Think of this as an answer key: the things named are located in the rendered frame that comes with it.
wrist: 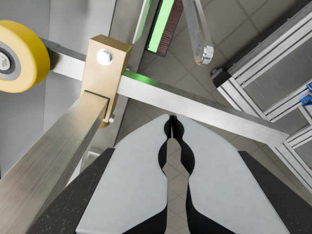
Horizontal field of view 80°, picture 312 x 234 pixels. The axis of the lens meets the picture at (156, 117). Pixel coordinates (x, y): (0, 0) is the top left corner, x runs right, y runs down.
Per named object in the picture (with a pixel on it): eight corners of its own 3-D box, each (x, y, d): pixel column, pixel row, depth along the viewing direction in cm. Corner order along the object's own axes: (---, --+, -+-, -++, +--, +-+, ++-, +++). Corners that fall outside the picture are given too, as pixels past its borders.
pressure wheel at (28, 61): (51, 6, 28) (-12, 5, 18) (84, 55, 32) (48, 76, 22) (15, 34, 30) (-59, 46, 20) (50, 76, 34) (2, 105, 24)
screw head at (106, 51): (115, 51, 24) (113, 53, 23) (111, 67, 25) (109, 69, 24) (99, 45, 24) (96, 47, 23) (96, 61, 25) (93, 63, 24)
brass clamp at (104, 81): (136, 47, 29) (131, 54, 24) (115, 118, 35) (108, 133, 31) (96, 31, 28) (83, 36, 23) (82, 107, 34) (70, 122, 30)
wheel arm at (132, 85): (278, 121, 34) (293, 135, 30) (267, 136, 35) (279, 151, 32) (29, 31, 28) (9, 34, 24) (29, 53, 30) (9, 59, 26)
